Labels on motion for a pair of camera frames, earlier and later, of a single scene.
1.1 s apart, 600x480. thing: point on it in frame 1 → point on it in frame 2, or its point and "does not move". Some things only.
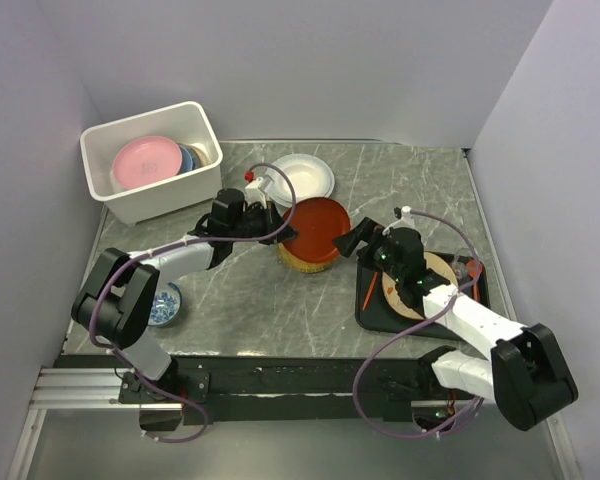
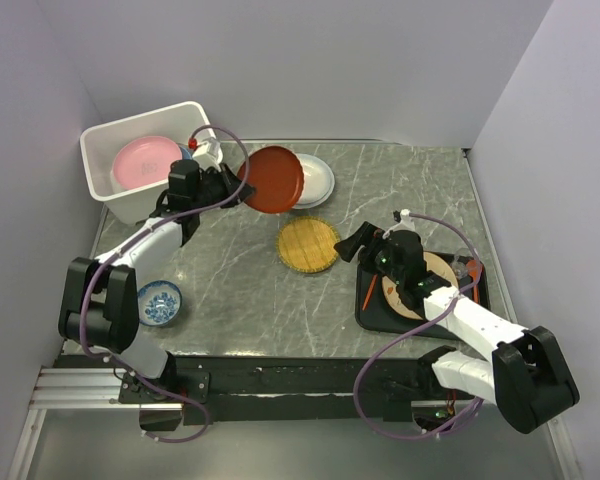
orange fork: [370, 290] does not move
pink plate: [146, 160] does not move
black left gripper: [269, 212] → [224, 175]
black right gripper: [366, 229] does not move
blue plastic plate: [187, 160] does not move
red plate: [318, 221] → [277, 176]
